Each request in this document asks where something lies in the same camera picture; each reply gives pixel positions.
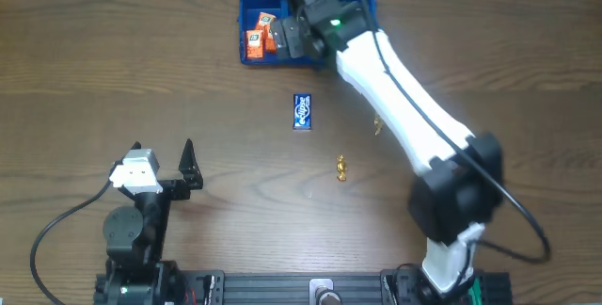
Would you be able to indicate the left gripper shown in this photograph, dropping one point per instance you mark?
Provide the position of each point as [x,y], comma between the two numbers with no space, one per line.
[176,189]

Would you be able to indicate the orange candy box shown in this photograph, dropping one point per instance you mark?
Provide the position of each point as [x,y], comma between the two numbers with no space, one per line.
[264,19]
[269,43]
[255,46]

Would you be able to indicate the blue candy pack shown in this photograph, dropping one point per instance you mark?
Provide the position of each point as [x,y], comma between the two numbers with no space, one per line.
[302,112]

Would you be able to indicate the gold candy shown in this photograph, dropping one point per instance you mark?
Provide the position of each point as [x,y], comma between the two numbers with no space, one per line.
[341,167]
[377,126]

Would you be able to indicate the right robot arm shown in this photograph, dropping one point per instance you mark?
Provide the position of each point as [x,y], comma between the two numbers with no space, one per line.
[400,98]

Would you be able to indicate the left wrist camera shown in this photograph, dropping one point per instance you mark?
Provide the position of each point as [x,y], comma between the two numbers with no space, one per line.
[136,173]

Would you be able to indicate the mounting rail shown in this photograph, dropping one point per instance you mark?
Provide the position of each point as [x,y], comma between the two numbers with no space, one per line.
[273,288]

